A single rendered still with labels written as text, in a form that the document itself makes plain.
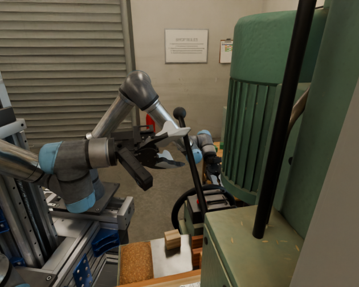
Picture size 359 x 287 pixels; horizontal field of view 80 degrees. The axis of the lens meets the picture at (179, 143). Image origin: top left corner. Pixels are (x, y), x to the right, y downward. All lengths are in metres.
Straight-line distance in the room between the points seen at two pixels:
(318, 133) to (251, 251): 0.11
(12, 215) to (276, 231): 0.81
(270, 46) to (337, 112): 0.17
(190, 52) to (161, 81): 0.60
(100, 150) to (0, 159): 0.22
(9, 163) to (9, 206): 0.27
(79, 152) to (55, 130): 3.31
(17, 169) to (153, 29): 2.95
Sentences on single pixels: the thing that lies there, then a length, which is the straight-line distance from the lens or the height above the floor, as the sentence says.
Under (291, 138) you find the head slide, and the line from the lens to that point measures 0.29.
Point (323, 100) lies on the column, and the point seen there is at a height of 1.42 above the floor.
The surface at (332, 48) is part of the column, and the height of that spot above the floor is 1.46.
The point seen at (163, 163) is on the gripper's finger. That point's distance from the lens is 0.58.
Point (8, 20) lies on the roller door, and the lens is 3.78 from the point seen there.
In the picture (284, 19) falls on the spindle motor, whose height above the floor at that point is 1.49.
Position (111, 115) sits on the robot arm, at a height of 1.18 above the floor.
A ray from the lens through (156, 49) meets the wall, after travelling 3.37.
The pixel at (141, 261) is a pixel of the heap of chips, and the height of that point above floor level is 0.93.
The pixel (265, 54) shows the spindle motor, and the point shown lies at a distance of 0.34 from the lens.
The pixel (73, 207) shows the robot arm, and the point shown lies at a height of 1.09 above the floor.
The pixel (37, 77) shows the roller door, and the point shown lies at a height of 1.08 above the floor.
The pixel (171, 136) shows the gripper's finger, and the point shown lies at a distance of 0.50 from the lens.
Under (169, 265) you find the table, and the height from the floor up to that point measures 0.90.
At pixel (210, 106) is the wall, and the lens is 3.60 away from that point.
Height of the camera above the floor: 1.46
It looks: 24 degrees down
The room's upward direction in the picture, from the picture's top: straight up
